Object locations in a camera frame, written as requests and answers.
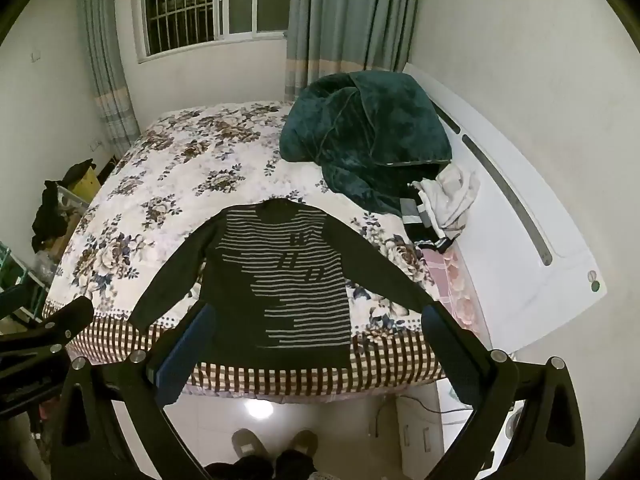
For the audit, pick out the dark striped sweater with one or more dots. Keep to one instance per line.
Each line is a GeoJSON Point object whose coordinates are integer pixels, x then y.
{"type": "Point", "coordinates": [300, 300]}

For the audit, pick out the yellow box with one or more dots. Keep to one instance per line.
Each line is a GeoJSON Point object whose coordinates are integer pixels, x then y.
{"type": "Point", "coordinates": [87, 185]}

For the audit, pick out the operator's feet in slippers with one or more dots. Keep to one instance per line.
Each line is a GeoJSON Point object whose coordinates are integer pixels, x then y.
{"type": "Point", "coordinates": [260, 467]}

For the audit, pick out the white headboard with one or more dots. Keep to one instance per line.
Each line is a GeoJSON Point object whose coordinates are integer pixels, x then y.
{"type": "Point", "coordinates": [510, 260]}

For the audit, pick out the grey-green curtain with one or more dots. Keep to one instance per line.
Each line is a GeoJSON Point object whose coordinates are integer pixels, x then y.
{"type": "Point", "coordinates": [106, 60]}
{"type": "Point", "coordinates": [350, 20]}

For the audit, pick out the white bedside cabinet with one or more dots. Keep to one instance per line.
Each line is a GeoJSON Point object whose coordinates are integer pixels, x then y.
{"type": "Point", "coordinates": [420, 430]}

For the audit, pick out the pink floral sheet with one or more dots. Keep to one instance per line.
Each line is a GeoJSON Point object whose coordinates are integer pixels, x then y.
{"type": "Point", "coordinates": [460, 285]}

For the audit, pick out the floral bedspread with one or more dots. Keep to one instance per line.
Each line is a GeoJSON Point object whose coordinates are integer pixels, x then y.
{"type": "Point", "coordinates": [175, 170]}

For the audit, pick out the white crumpled cloth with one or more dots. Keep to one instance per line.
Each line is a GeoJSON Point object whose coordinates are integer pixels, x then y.
{"type": "Point", "coordinates": [452, 200]}

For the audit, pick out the grey slipper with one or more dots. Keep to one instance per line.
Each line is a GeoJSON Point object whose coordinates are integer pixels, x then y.
{"type": "Point", "coordinates": [303, 441]}
{"type": "Point", "coordinates": [250, 442]}

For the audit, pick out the dark green plush blanket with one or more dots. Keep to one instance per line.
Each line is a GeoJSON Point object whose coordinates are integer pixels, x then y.
{"type": "Point", "coordinates": [370, 130]}

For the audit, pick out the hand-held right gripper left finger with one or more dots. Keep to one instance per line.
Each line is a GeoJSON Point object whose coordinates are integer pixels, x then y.
{"type": "Point", "coordinates": [182, 360]}

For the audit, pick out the black clothing heap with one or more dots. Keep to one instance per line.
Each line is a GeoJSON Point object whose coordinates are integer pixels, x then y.
{"type": "Point", "coordinates": [50, 210]}

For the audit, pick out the grey striped cloth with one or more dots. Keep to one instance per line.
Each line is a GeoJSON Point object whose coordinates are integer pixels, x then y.
{"type": "Point", "coordinates": [414, 210]}

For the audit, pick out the green rack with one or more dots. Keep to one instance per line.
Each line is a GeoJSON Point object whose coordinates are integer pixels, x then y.
{"type": "Point", "coordinates": [15, 270]}

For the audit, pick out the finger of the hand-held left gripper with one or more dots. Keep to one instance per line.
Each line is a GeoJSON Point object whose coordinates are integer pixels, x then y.
{"type": "Point", "coordinates": [65, 321]}

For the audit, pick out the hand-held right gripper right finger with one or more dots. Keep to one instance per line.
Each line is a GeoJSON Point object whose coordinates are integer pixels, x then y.
{"type": "Point", "coordinates": [452, 360]}

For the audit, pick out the barred window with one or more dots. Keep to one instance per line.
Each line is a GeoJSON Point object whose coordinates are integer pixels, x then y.
{"type": "Point", "coordinates": [235, 0]}

